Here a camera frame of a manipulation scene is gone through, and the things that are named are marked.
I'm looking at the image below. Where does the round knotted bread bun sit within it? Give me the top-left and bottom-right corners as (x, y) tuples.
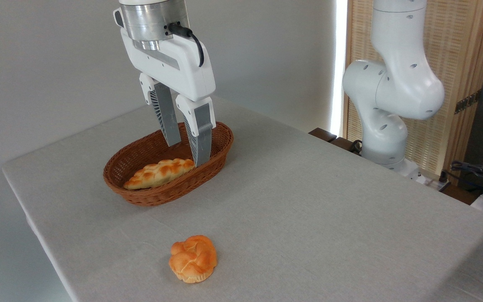
(169, 235), (218, 284)

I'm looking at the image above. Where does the grey tablecloth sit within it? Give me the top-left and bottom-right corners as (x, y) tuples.
(2, 94), (483, 302)

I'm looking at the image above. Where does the white power strip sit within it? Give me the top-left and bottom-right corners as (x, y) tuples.
(413, 170), (452, 192)

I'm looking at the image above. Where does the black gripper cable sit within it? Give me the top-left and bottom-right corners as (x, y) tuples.
(168, 23), (205, 68)

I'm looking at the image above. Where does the brown wicker basket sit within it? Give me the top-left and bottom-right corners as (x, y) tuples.
(103, 121), (234, 207)

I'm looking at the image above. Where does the black cable bundle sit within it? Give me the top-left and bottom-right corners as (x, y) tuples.
(439, 160), (483, 198)

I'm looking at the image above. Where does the wooden slatted folding screen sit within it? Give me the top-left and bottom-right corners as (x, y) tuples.
(342, 0), (483, 185)

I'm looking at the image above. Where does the long braided bread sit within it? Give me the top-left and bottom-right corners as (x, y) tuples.
(123, 158), (196, 190)

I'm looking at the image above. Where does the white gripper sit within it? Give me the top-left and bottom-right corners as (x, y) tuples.
(120, 28), (216, 167)

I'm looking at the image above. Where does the metal screen hinge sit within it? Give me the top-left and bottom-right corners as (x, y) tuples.
(454, 90), (482, 115)

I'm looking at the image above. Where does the dark wooden mounting table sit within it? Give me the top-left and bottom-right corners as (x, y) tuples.
(308, 128), (364, 156)

